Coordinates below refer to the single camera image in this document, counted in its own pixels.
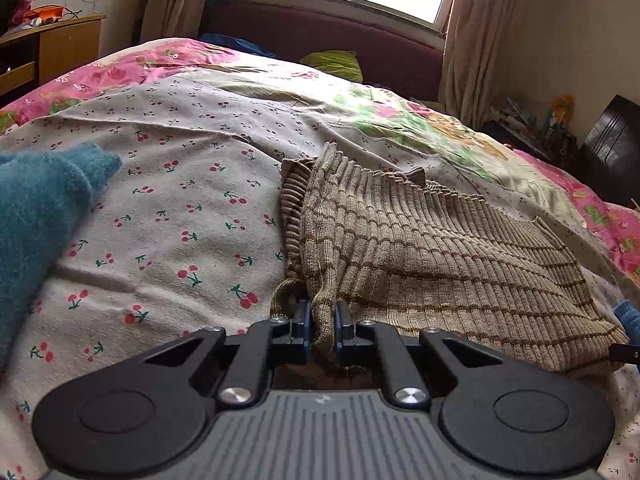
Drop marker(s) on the orange toy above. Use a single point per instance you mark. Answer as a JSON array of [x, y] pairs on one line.
[[45, 12]]

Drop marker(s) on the green pillow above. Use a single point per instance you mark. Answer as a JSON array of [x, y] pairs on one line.
[[335, 62]]

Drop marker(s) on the blue knit sweater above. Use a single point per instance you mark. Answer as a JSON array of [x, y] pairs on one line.
[[629, 317]]

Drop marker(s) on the wooden cabinet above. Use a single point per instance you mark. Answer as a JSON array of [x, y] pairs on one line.
[[70, 45]]

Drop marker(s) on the beige striped ribbed sweater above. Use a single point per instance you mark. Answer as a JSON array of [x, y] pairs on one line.
[[425, 260]]

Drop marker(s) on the cherry print bed sheet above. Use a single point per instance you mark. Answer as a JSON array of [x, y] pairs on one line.
[[175, 160]]

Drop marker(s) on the dark glossy panel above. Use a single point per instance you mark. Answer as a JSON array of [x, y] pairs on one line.
[[612, 150]]

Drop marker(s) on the yellow flower toy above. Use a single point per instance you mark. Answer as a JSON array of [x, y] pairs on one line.
[[562, 110]]

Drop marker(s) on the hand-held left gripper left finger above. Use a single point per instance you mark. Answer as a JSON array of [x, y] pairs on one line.
[[306, 330]]

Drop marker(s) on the maroon padded headboard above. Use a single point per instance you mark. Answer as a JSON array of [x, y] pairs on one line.
[[300, 30]]

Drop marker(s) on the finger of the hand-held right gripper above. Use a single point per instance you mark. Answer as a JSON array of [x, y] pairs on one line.
[[627, 354]]

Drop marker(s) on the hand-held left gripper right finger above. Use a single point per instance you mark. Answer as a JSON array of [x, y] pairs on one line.
[[342, 330]]

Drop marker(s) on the pink floral quilt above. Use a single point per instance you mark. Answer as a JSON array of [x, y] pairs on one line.
[[125, 67]]

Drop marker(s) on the blue cloth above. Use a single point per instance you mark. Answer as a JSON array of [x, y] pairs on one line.
[[230, 42]]

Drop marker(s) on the pile of books and papers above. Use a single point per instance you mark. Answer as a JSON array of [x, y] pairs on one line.
[[525, 130]]

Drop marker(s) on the pink cloth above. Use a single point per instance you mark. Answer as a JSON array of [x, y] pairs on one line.
[[25, 2]]

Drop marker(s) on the teal fuzzy sweater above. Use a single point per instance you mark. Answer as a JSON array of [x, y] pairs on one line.
[[35, 220]]

